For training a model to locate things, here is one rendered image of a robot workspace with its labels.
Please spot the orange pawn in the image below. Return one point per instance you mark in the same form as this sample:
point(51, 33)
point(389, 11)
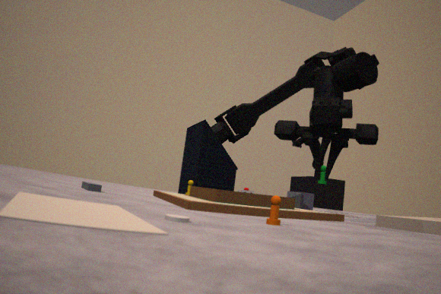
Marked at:
point(274, 211)

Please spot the yellow pawn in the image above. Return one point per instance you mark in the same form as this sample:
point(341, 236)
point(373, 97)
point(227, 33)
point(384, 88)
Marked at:
point(190, 182)

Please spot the green game pawn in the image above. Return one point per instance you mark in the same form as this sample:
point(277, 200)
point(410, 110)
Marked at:
point(322, 176)

